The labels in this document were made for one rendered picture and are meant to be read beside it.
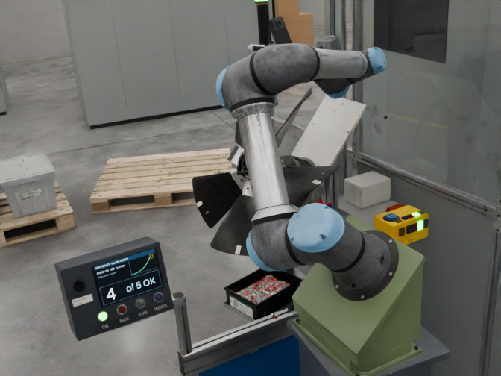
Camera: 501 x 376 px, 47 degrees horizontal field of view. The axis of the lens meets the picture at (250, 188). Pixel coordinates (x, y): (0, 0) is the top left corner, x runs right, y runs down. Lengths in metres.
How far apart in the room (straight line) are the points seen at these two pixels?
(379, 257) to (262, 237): 0.28
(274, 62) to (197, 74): 6.29
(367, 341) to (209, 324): 2.07
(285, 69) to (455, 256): 1.39
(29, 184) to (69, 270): 3.26
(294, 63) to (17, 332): 2.70
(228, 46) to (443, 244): 5.60
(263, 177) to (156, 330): 2.11
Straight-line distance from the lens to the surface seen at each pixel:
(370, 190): 2.57
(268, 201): 1.40
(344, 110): 2.36
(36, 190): 4.79
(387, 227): 1.99
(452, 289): 2.63
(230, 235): 2.09
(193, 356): 1.79
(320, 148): 2.34
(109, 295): 1.54
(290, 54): 1.41
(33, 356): 3.47
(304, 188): 1.92
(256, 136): 1.42
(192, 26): 7.58
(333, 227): 1.28
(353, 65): 1.63
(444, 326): 2.75
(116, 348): 3.34
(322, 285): 1.52
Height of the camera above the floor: 1.95
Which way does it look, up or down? 22 degrees down
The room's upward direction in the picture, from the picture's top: 4 degrees counter-clockwise
